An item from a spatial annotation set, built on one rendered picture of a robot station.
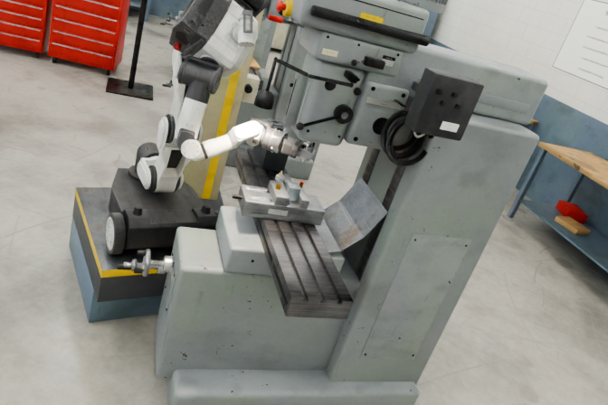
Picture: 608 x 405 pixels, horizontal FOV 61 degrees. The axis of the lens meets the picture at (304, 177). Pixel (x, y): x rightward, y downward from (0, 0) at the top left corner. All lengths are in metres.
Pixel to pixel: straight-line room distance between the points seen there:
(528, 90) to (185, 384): 1.88
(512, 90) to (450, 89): 0.53
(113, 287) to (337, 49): 1.55
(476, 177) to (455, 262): 0.42
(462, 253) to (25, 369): 1.98
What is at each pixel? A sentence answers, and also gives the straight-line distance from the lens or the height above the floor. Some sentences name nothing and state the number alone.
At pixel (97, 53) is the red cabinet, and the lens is 6.54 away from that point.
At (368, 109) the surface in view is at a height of 1.49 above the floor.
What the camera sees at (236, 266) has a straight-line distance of 2.12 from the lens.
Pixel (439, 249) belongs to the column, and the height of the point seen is 0.99.
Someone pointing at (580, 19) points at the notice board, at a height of 2.13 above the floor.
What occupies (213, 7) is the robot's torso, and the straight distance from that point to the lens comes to 2.16.
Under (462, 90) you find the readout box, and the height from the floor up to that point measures 1.69.
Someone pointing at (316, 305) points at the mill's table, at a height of 0.91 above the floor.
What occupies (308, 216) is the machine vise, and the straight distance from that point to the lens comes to 2.20.
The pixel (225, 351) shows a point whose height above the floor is 0.31.
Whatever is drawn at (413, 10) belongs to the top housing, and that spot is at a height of 1.88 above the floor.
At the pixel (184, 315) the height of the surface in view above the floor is 0.50.
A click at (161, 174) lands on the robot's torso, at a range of 2.71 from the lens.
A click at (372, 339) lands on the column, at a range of 2.52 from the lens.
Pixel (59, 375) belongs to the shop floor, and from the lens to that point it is 2.68.
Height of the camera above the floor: 1.96
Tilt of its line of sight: 23 degrees down
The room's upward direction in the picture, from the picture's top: 18 degrees clockwise
